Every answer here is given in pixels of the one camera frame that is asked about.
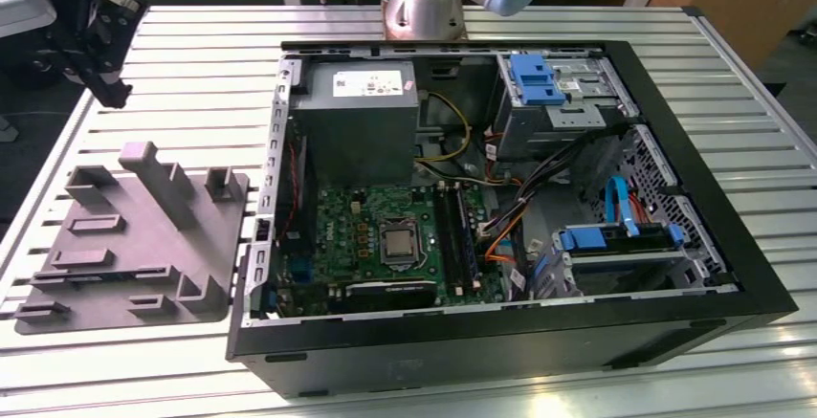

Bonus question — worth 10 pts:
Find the black cable bundle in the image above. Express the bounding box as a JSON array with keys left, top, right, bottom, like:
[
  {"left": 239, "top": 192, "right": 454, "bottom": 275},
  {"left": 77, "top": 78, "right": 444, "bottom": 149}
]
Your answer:
[{"left": 475, "top": 125, "right": 630, "bottom": 242}]

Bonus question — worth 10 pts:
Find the silver CPU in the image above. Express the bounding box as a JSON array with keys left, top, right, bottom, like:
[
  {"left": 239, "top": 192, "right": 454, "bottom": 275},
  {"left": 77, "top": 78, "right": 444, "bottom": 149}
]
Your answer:
[{"left": 380, "top": 230, "right": 418, "bottom": 260}]

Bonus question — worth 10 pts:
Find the green motherboard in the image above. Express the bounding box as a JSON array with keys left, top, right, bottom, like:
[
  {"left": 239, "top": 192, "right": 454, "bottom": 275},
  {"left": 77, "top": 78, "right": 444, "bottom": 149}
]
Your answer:
[{"left": 271, "top": 183, "right": 511, "bottom": 317}]

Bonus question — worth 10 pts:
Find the blue RAM stick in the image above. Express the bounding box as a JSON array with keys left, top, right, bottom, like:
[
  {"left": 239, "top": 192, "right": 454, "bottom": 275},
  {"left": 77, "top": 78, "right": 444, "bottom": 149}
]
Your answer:
[{"left": 35, "top": 270, "right": 164, "bottom": 283}]

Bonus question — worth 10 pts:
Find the red wire with white label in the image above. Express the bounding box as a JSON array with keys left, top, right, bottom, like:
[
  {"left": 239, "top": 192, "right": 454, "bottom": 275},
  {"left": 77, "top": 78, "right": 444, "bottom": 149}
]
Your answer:
[{"left": 482, "top": 123, "right": 510, "bottom": 164}]

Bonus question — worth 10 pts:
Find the blue drive bay latch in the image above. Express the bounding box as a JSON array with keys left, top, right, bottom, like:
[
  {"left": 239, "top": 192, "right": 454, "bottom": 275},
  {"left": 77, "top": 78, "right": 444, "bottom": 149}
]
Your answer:
[{"left": 508, "top": 54, "right": 569, "bottom": 107}]

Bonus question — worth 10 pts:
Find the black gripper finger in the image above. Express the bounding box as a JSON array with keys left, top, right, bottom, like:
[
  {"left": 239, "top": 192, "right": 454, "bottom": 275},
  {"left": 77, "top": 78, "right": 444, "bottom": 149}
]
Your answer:
[
  {"left": 28, "top": 52, "right": 113, "bottom": 103},
  {"left": 88, "top": 0, "right": 140, "bottom": 109}
]

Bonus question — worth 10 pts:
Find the brown wooden cabinet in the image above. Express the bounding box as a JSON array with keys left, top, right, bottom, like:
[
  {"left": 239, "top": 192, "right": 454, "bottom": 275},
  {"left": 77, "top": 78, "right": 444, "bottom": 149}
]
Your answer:
[{"left": 647, "top": 0, "right": 817, "bottom": 73}]

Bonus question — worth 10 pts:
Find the yellow black wire bundle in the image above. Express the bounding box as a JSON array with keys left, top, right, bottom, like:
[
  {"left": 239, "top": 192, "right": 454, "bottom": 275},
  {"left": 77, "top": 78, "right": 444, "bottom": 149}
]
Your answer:
[{"left": 412, "top": 91, "right": 475, "bottom": 173}]

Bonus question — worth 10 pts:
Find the hard disk in blue carrier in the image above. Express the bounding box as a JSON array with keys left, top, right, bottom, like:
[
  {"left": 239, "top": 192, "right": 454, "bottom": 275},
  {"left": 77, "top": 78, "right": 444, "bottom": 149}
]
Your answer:
[{"left": 553, "top": 223, "right": 689, "bottom": 255}]

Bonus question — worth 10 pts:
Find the blue flat wire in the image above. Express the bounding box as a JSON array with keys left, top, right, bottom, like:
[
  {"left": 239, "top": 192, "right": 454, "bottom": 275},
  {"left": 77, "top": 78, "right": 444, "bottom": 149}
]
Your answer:
[{"left": 602, "top": 176, "right": 643, "bottom": 238}]

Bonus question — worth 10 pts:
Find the metal drive cage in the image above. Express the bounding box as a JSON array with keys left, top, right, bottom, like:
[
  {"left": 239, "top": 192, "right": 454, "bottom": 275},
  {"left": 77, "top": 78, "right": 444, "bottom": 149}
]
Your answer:
[{"left": 494, "top": 52, "right": 639, "bottom": 161}]

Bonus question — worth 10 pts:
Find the metal socket cover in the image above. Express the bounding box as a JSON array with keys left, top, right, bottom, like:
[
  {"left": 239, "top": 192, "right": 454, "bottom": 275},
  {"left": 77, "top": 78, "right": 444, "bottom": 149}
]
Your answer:
[{"left": 375, "top": 216, "right": 427, "bottom": 274}]

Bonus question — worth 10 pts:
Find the grey power supply unit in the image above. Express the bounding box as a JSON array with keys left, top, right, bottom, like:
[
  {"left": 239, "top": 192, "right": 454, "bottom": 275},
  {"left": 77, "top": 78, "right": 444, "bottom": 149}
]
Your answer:
[{"left": 290, "top": 61, "right": 423, "bottom": 189}]

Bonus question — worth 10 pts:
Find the metal disk bay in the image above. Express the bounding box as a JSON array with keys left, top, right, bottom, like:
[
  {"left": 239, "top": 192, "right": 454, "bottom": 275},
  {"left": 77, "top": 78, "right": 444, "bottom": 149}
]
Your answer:
[{"left": 549, "top": 224, "right": 703, "bottom": 297}]

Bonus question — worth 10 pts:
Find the grey parts rack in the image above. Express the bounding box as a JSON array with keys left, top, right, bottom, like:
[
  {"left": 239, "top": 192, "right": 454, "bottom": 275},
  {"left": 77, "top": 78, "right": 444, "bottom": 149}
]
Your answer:
[{"left": 12, "top": 140, "right": 251, "bottom": 337}]

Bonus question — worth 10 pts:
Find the thin red wire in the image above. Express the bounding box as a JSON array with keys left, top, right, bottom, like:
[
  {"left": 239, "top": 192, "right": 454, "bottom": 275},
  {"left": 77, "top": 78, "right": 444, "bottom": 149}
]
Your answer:
[{"left": 627, "top": 187, "right": 657, "bottom": 227}]

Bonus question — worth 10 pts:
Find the black graphics card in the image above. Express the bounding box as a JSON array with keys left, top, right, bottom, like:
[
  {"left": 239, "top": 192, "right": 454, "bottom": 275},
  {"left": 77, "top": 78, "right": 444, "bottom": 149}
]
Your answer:
[{"left": 328, "top": 277, "right": 439, "bottom": 314}]

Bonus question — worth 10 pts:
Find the black PC case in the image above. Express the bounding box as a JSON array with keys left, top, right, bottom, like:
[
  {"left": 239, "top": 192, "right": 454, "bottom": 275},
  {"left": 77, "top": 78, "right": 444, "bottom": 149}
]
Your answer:
[{"left": 223, "top": 38, "right": 802, "bottom": 399}]

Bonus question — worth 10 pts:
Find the black white wire bundle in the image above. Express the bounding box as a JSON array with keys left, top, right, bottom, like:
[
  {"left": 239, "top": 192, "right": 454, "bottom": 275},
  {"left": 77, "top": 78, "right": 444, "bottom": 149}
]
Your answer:
[{"left": 412, "top": 159, "right": 511, "bottom": 188}]

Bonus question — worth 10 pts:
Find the red orange wire bundle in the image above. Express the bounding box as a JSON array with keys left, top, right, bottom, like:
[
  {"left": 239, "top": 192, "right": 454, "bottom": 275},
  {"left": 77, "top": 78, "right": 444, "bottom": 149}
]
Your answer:
[{"left": 482, "top": 168, "right": 533, "bottom": 265}]

